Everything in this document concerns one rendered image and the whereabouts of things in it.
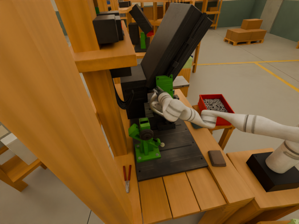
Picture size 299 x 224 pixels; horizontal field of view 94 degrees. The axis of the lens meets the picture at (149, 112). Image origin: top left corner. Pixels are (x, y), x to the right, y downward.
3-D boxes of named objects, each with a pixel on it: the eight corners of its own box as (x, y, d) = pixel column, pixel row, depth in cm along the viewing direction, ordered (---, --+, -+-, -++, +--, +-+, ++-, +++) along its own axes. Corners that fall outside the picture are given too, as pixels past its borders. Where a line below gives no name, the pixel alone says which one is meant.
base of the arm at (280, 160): (275, 155, 80) (294, 137, 68) (290, 170, 73) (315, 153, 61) (261, 159, 78) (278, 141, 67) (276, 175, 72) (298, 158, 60)
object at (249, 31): (249, 38, 615) (256, 18, 568) (262, 43, 554) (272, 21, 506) (223, 41, 608) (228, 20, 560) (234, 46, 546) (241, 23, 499)
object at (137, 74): (143, 97, 140) (140, 63, 118) (149, 116, 117) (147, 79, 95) (125, 99, 138) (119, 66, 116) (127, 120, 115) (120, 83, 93)
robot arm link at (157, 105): (150, 104, 79) (151, 108, 74) (162, 89, 77) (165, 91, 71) (161, 112, 83) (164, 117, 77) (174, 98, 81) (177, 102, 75)
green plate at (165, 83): (170, 100, 108) (169, 72, 100) (173, 103, 101) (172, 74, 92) (155, 102, 107) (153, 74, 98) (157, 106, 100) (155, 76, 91)
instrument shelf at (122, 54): (124, 25, 115) (123, 19, 113) (137, 66, 47) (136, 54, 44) (93, 28, 112) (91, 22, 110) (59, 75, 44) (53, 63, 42)
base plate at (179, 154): (161, 82, 166) (161, 80, 165) (208, 166, 83) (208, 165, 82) (126, 86, 162) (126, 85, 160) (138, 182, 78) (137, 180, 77)
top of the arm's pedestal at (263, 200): (269, 150, 97) (272, 147, 94) (315, 202, 72) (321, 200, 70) (224, 156, 96) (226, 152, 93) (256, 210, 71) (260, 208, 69)
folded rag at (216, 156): (207, 151, 89) (208, 149, 87) (220, 152, 88) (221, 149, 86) (212, 166, 81) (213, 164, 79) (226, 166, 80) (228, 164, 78)
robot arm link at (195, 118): (177, 122, 73) (179, 106, 74) (203, 127, 90) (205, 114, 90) (191, 125, 66) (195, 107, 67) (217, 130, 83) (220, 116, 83)
